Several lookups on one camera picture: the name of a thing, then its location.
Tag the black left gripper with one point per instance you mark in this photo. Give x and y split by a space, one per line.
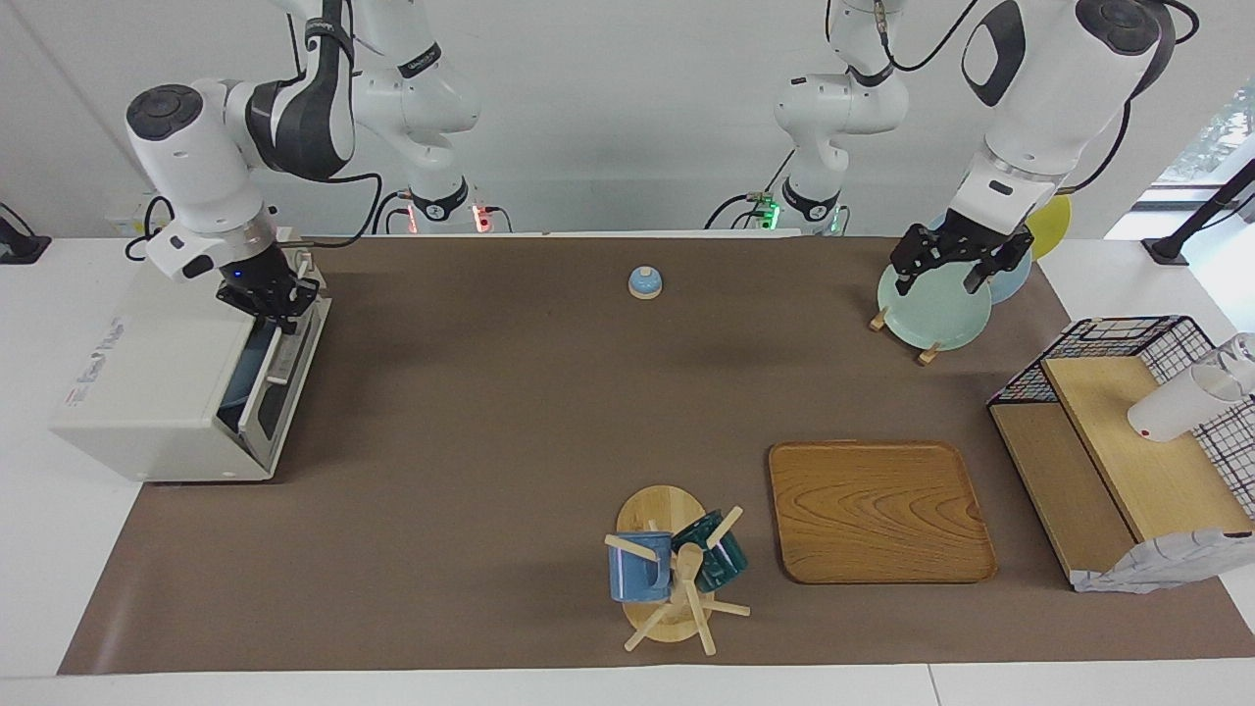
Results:
966 245

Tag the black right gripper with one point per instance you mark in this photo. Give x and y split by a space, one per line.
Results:
265 284

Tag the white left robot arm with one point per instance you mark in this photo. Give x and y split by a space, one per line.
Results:
1039 98

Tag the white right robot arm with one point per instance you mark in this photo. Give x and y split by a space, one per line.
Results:
196 157

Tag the white toaster oven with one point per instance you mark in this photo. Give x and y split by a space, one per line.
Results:
147 382

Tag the light green plate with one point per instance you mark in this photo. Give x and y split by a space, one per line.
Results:
931 314

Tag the light blue racked plate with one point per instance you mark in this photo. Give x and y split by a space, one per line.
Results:
1012 284

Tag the wooden plate rack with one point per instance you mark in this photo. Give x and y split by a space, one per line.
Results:
928 354

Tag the yellow plate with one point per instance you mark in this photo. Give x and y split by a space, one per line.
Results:
1049 221

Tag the black clamp stand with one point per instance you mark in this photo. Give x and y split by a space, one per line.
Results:
1167 250

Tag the rectangular wooden tray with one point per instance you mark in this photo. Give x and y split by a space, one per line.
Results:
878 510

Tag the brown table mat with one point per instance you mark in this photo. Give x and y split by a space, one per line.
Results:
490 441

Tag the two-tier wooden shelf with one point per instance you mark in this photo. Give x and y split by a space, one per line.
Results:
1128 441

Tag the white cup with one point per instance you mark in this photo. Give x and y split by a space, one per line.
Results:
1172 407

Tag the blue dome bell wooden knob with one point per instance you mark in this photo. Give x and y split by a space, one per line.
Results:
645 284

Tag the clear glass cup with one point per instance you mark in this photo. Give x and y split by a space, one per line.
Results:
1243 358

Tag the dark green mug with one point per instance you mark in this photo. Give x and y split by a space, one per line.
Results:
726 564

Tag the wooden mug tree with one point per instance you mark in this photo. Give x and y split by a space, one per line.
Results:
657 510

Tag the blue mug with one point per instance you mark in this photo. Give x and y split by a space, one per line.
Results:
637 574

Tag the black bracket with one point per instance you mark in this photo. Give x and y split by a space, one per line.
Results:
25 250

